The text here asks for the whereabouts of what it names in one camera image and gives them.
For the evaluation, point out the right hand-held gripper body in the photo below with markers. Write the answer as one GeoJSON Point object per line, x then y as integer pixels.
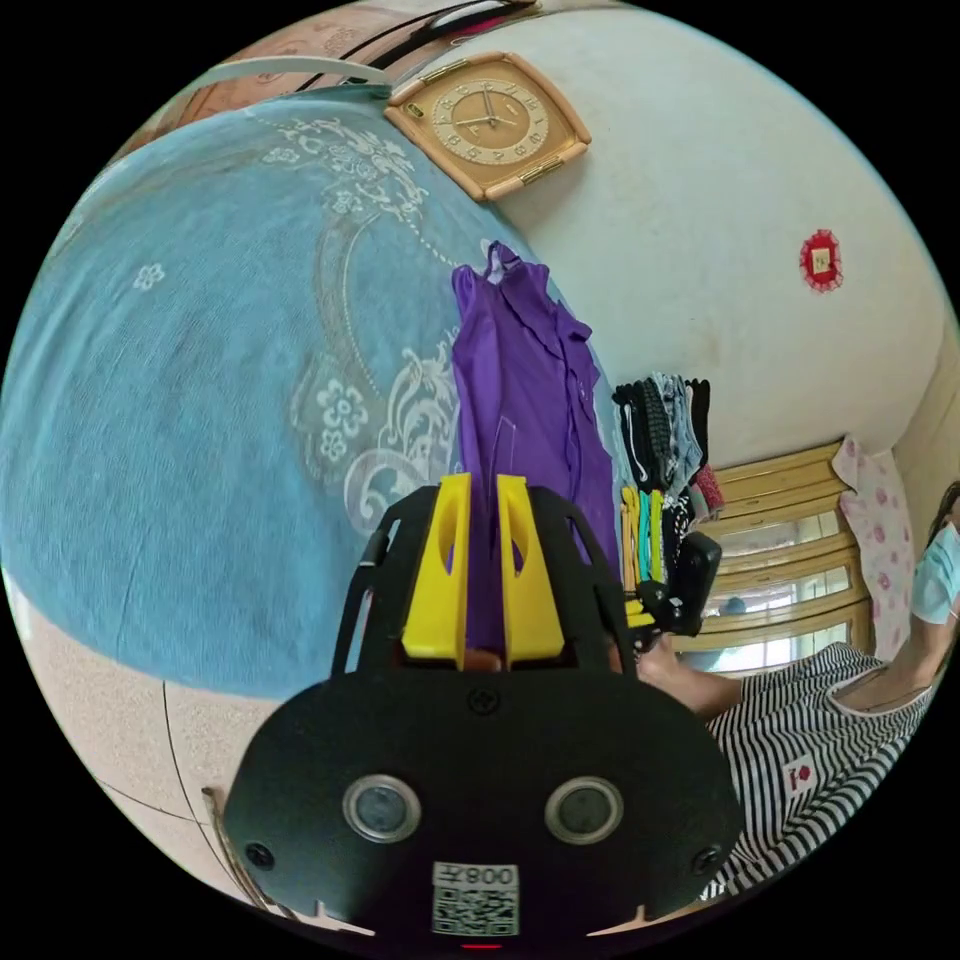
{"type": "Point", "coordinates": [660, 607]}

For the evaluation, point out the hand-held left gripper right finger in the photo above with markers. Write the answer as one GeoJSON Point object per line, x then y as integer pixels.
{"type": "Point", "coordinates": [529, 592]}

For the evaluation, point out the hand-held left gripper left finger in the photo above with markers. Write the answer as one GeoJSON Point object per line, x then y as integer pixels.
{"type": "Point", "coordinates": [436, 577]}

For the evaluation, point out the purple sleeveless jacket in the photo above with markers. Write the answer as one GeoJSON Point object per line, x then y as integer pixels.
{"type": "Point", "coordinates": [517, 390]}

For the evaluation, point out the person's right forearm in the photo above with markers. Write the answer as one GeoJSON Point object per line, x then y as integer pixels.
{"type": "Point", "coordinates": [720, 694]}

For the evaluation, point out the person's right hand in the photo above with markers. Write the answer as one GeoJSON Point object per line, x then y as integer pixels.
{"type": "Point", "coordinates": [664, 675]}

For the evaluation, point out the pile of clothes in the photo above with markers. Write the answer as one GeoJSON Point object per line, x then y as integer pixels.
{"type": "Point", "coordinates": [664, 442]}

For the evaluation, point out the person's body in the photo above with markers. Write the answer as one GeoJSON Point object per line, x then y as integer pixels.
{"type": "Point", "coordinates": [810, 757]}

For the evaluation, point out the pink floral curtain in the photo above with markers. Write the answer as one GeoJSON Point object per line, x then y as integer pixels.
{"type": "Point", "coordinates": [881, 540]}

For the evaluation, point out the window with yellow wooden frame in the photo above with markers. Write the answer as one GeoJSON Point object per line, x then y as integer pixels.
{"type": "Point", "coordinates": [780, 570]}

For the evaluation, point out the red round wall decoration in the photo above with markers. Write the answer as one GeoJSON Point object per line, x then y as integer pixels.
{"type": "Point", "coordinates": [821, 260]}

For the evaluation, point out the tan square wall clock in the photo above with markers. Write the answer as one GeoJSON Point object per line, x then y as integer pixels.
{"type": "Point", "coordinates": [487, 124]}

